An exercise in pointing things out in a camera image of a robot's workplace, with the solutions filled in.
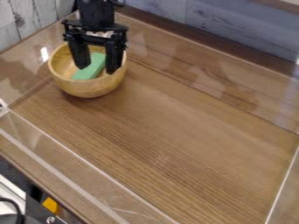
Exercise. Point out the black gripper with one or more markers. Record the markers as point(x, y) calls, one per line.
point(96, 29)

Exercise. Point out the green rectangular block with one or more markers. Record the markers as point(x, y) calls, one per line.
point(91, 71)

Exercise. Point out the brown wooden bowl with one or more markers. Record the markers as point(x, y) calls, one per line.
point(63, 68)

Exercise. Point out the yellow label tag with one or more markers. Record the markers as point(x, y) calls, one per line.
point(51, 205)

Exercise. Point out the clear acrylic front wall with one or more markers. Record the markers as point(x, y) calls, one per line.
point(84, 189)

